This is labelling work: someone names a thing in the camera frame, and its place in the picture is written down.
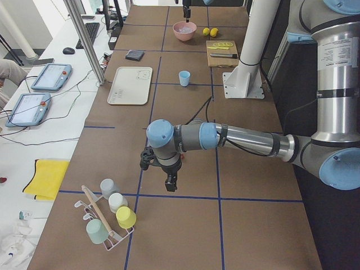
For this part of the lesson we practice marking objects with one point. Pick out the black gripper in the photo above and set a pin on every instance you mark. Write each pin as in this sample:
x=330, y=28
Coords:
x=186, y=11
x=170, y=170

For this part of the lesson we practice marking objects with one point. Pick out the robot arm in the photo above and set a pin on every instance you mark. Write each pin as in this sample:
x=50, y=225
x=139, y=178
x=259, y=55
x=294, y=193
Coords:
x=332, y=152

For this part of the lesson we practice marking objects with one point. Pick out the clear ice cubes pile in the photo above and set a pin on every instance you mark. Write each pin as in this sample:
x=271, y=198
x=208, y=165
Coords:
x=184, y=29

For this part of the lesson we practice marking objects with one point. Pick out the yellow-green plastic cup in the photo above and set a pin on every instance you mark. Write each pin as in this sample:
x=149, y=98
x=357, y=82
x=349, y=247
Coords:
x=126, y=217

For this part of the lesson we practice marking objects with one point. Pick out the white cup on rack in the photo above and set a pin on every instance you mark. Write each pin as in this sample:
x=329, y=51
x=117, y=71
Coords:
x=116, y=200

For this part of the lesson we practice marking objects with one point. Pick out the grey cup on rack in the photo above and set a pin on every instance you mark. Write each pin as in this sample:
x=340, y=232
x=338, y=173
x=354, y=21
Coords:
x=108, y=187

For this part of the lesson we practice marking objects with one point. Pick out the light blue cup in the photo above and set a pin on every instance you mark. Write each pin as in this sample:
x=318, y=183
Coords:
x=184, y=78

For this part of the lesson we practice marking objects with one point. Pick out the mint green cup on rack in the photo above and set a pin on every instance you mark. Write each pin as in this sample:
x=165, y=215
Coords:
x=97, y=231

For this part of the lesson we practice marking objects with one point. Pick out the pink bowl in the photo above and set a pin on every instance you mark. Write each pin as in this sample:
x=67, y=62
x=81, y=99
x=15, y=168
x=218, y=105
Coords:
x=184, y=37

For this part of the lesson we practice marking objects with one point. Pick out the lemon slices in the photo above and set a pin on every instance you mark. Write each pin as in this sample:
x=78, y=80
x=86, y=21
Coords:
x=223, y=44

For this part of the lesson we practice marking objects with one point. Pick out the wooden cutting board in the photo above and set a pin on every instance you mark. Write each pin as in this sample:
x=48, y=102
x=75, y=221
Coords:
x=221, y=62

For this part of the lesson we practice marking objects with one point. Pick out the grey folded cloth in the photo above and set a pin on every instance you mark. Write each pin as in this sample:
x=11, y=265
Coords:
x=134, y=55

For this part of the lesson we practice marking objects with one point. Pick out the black monitor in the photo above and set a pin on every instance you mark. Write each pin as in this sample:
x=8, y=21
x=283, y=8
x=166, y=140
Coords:
x=110, y=26

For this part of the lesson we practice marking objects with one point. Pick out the cream bear tray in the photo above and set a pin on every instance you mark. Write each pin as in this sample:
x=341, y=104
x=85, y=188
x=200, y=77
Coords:
x=130, y=86

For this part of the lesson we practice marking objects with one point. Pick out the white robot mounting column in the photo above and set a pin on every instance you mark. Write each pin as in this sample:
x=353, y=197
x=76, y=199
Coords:
x=245, y=80

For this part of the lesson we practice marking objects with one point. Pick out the black keyboard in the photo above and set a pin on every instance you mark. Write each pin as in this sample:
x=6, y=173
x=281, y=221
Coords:
x=92, y=30

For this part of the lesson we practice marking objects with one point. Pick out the yellow cloth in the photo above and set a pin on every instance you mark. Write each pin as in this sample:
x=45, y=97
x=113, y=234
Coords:
x=47, y=179

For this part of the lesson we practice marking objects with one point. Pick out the black computer mouse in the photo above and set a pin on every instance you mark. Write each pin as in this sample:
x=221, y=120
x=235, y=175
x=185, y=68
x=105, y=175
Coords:
x=68, y=51

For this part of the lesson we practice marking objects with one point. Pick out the teach pendant far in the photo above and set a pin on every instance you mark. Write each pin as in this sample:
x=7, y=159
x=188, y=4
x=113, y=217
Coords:
x=52, y=77

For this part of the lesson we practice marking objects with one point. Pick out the teach pendant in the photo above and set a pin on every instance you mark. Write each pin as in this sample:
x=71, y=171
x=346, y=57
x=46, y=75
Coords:
x=52, y=77
x=29, y=110

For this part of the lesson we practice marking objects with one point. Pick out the teach pendant near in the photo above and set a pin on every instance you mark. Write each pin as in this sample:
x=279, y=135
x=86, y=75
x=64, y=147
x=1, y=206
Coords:
x=29, y=110

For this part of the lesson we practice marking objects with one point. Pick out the steel knife handle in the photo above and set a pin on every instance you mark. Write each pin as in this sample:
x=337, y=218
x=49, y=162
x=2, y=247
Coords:
x=224, y=55

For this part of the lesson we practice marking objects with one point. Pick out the white wire cup rack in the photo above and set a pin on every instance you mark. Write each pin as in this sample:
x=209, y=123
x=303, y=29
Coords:
x=92, y=211

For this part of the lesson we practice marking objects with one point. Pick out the aluminium frame post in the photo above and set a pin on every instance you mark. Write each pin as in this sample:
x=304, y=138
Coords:
x=83, y=36

